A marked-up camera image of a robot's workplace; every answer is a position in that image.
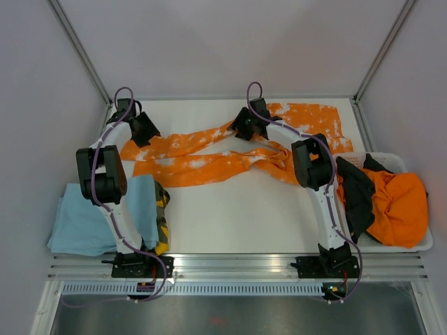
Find orange white tie-dye trousers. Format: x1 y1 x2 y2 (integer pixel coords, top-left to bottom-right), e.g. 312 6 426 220
120 103 353 188

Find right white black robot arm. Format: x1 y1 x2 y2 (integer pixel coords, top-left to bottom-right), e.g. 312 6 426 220
229 97 360 279

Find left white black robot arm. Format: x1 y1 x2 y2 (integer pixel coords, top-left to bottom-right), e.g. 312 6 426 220
76 98 168 279

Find camouflage yellow folded trousers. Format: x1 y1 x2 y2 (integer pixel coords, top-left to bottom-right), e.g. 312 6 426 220
154 181 170 255

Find light blue folded trousers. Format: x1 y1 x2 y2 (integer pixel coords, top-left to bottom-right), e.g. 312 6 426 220
47 175 159 257

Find black garment in basket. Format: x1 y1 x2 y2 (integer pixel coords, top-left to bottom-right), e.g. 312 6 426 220
335 152 430 245

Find white plastic laundry basket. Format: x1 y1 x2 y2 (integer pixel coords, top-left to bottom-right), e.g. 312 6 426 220
333 151 434 253

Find plain orange garment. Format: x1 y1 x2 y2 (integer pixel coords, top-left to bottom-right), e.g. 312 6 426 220
335 167 430 248

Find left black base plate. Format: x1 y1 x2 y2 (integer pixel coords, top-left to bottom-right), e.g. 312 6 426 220
101 253 164 278

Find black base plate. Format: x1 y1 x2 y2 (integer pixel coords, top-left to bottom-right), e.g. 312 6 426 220
101 253 164 278
290 256 360 279

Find left aluminium frame post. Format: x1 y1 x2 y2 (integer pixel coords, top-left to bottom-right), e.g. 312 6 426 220
46 0 112 107

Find aluminium frame post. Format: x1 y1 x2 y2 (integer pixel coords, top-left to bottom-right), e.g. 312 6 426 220
353 0 418 105
46 0 112 107

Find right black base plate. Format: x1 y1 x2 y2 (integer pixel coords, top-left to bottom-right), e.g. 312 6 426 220
290 256 360 279

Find aluminium mounting rail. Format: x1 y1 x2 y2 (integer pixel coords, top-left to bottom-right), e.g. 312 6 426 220
46 253 428 282

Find white slotted cable duct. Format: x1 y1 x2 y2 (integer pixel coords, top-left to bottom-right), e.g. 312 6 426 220
62 281 323 297

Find right aluminium frame post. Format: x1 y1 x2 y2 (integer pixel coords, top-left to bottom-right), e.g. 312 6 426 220
353 0 418 105

